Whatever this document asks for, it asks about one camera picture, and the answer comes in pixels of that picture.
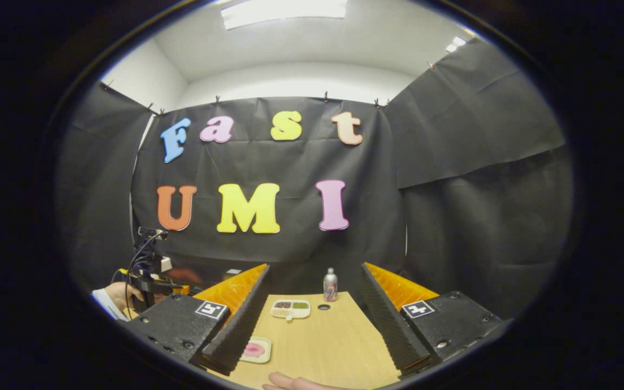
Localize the black backdrop cloth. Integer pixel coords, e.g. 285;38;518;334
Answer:
55;38;574;320

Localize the silver drink can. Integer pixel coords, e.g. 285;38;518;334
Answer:
323;268;339;302

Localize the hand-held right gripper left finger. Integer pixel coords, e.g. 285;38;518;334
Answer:
122;263;271;376

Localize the white square plate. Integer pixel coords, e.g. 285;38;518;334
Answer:
239;336;272;364

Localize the large ceiling light panel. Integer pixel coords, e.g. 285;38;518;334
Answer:
220;0;348;30

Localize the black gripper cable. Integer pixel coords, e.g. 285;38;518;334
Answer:
123;232;167;320

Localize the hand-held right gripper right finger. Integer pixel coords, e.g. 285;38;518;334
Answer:
359;262;512;376

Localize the white divided tray with beans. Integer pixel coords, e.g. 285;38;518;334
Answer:
270;300;311;322

